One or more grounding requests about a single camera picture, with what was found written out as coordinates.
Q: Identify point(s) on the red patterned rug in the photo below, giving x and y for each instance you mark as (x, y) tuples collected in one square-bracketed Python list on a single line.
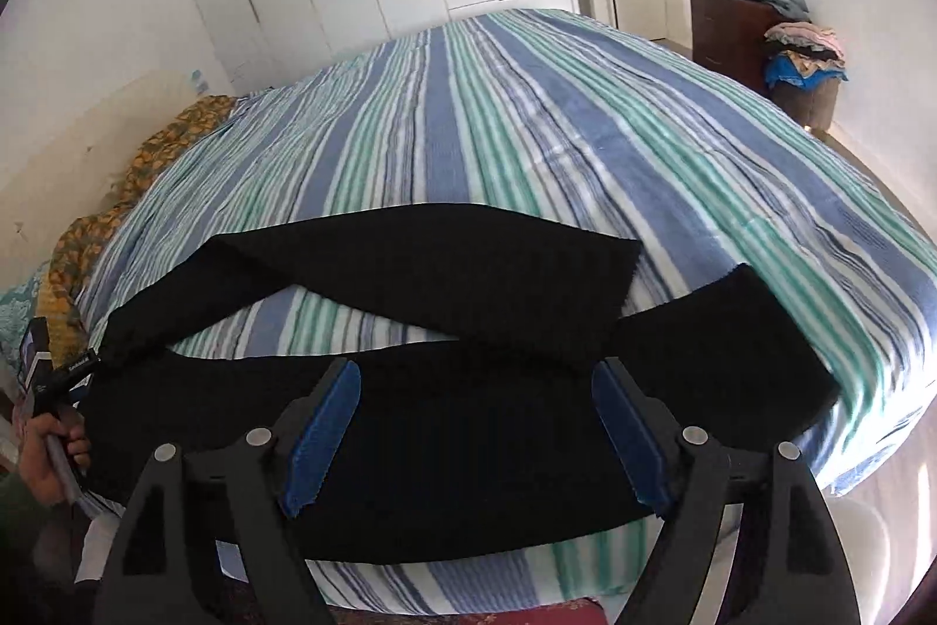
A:
[(245, 609)]

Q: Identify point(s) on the pile of colourful clothes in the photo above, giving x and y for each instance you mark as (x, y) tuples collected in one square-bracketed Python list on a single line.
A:
[(803, 55)]

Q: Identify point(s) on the orange floral blanket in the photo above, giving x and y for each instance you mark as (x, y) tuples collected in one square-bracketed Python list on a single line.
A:
[(81, 245)]

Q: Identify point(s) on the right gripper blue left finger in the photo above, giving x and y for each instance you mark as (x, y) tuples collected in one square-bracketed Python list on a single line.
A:
[(164, 567)]

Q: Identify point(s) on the white bed base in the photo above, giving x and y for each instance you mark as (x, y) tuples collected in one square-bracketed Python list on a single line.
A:
[(867, 545)]

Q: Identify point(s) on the green sleeve forearm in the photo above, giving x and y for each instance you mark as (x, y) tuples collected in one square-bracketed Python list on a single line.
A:
[(23, 515)]

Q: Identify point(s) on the striped blue green bedspread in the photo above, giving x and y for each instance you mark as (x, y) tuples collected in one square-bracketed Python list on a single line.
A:
[(557, 116)]

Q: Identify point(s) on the teal patterned pillow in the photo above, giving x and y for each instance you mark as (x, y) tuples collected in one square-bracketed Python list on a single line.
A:
[(17, 309)]

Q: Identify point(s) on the wicker laundry basket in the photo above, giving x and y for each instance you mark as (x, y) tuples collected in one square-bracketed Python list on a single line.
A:
[(810, 108)]

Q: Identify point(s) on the dark wooden dresser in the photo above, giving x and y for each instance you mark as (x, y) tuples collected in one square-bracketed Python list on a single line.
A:
[(728, 38)]

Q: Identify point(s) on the black pants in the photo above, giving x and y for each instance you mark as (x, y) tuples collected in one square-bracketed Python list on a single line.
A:
[(483, 440)]

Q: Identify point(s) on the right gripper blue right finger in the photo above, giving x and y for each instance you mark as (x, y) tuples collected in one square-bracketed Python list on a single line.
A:
[(789, 566)]

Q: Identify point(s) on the person left hand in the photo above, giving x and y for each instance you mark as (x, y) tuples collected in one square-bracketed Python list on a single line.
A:
[(36, 467)]

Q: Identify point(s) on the cream padded headboard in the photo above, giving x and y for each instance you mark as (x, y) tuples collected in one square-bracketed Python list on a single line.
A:
[(77, 173)]

